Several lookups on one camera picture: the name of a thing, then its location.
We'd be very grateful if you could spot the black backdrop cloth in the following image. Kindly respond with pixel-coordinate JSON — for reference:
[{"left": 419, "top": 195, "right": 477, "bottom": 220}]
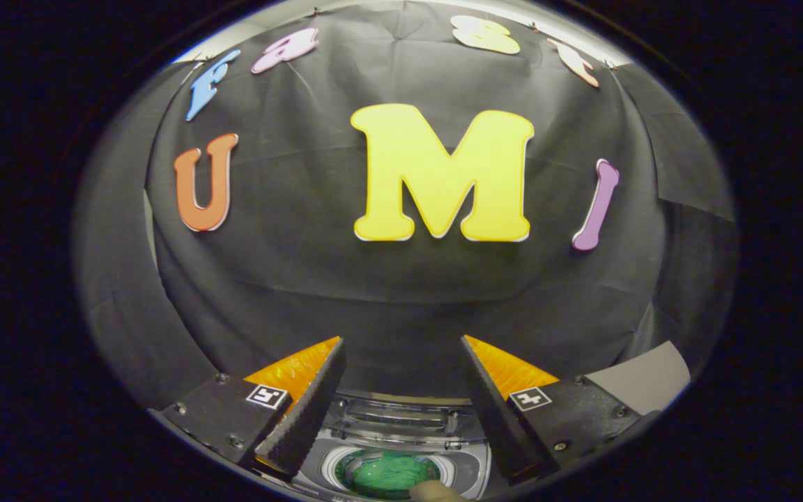
[{"left": 74, "top": 3, "right": 737, "bottom": 412}]

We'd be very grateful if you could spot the green shirt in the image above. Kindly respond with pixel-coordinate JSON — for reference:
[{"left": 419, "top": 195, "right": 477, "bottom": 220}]
[{"left": 346, "top": 452, "right": 442, "bottom": 499}]

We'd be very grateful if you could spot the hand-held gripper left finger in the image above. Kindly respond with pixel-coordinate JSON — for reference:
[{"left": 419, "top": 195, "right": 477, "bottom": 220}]
[{"left": 156, "top": 336, "right": 346, "bottom": 479}]

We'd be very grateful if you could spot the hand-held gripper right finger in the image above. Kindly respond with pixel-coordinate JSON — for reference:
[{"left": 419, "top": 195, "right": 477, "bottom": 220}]
[{"left": 461, "top": 335, "right": 643, "bottom": 485}]

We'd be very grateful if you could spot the beige cabinet with dark top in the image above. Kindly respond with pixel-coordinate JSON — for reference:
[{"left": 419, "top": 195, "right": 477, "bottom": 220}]
[{"left": 585, "top": 340, "right": 692, "bottom": 416}]

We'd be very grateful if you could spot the grey washing machine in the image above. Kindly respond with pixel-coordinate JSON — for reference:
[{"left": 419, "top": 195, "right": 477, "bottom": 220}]
[{"left": 290, "top": 390, "right": 493, "bottom": 501}]

